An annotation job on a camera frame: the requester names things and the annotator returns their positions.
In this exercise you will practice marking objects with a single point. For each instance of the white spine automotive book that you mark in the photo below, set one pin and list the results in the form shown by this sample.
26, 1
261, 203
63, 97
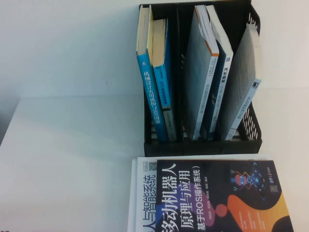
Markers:
224, 79

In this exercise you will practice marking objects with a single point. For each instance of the grey book orange white spine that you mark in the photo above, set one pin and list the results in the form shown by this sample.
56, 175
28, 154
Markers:
198, 79

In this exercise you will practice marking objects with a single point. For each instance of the blue hardcover mechanical design book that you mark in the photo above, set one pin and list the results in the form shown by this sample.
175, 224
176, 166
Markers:
150, 91

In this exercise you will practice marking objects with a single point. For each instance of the grey cover light blue spine book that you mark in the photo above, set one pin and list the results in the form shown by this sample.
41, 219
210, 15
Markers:
241, 84

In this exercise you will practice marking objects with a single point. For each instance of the blue paperback yellowed pages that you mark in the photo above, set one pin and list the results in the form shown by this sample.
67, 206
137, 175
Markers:
164, 82

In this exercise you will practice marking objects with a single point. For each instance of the dark mobile robot ROS book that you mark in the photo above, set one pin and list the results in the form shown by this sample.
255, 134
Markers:
217, 198

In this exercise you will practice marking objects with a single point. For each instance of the black plastic book stand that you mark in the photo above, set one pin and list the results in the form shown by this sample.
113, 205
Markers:
237, 147

